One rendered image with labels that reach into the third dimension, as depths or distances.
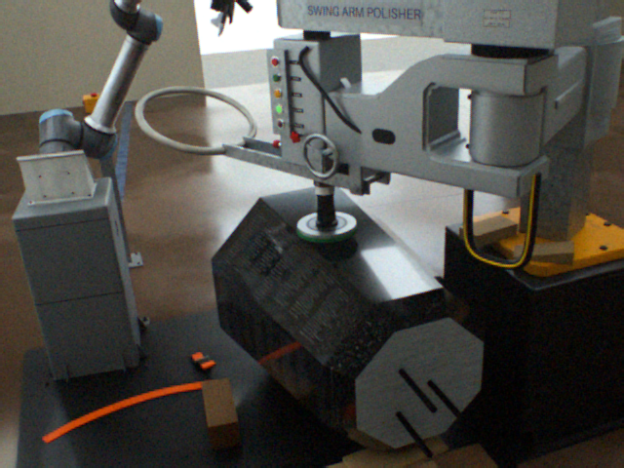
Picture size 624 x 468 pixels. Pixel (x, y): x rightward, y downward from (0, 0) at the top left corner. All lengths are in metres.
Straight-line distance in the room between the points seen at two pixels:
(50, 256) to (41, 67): 6.17
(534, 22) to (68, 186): 2.11
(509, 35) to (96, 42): 7.61
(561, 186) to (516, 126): 0.74
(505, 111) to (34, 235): 2.05
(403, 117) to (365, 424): 0.94
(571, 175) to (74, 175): 2.03
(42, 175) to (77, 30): 6.00
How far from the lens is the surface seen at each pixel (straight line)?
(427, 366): 2.10
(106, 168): 4.15
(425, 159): 1.93
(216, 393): 2.87
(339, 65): 2.15
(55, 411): 3.21
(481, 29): 1.75
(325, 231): 2.33
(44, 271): 3.12
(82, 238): 3.04
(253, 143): 2.60
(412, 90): 1.90
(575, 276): 2.45
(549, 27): 1.67
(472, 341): 2.14
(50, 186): 3.09
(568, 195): 2.51
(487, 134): 1.82
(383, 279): 2.12
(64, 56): 9.04
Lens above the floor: 1.87
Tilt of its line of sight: 25 degrees down
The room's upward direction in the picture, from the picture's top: 3 degrees counter-clockwise
